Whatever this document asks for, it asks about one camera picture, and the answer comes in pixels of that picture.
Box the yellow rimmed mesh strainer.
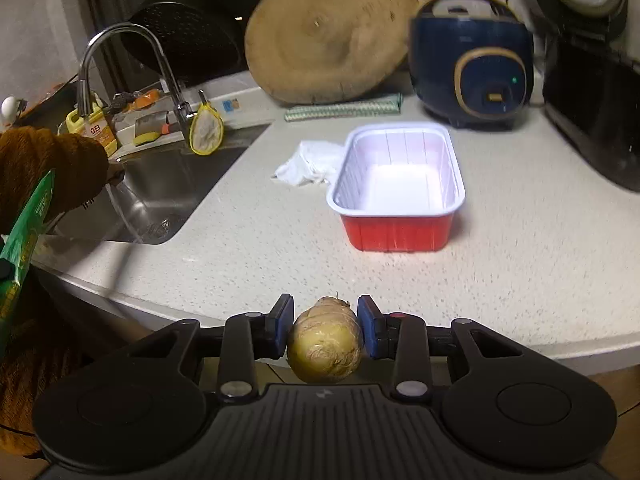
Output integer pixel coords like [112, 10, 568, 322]
[188, 90, 225, 156]

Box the green striped cloth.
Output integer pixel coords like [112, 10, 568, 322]
[285, 93, 404, 123]

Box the stainless steel sink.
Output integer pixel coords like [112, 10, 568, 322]
[52, 122, 273, 246]

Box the round wooden cutting board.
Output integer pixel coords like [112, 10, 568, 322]
[244, 0, 420, 104]

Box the yellow dish soap bottle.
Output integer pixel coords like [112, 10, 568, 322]
[57, 91, 122, 159]

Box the person's left forearm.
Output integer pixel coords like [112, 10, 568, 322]
[0, 126, 110, 236]

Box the long green snack packet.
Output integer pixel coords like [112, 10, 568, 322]
[0, 169, 55, 356]

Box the cleaver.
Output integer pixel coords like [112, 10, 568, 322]
[134, 111, 175, 137]

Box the blue rice cooker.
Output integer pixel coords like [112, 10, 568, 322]
[409, 0, 535, 130]

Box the chrome faucet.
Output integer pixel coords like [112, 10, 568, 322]
[77, 22, 197, 134]

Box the onion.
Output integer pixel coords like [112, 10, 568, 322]
[286, 296, 365, 385]

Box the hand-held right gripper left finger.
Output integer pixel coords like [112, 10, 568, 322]
[130, 293, 294, 400]

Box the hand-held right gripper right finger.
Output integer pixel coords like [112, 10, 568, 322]
[356, 295, 522, 400]

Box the red and white plastic tray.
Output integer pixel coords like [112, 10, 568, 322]
[326, 122, 467, 253]

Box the crumpled white tissue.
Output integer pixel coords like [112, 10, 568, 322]
[271, 140, 346, 189]

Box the orange object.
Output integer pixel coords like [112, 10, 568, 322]
[125, 89, 164, 111]

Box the black countertop appliance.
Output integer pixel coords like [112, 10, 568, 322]
[542, 32, 640, 193]

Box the person's brown fuzzy clothing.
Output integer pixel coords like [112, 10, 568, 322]
[0, 280, 81, 457]

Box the black colander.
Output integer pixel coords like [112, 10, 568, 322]
[122, 0, 247, 87]

